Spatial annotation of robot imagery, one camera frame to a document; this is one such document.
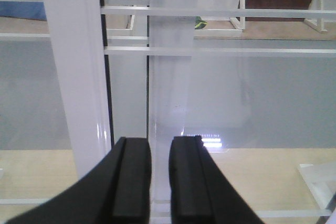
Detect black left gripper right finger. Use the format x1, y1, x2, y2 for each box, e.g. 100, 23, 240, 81
169, 136, 262, 223

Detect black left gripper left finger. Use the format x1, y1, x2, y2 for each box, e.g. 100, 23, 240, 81
7, 137, 152, 223

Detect white framed transparent sliding door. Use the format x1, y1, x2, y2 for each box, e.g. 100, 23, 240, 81
44, 0, 335, 223

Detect green sandbag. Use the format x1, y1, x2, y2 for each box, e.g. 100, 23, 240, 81
194, 16, 207, 30

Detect white wooden stand right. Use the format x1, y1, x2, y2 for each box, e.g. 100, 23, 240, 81
195, 0, 335, 40

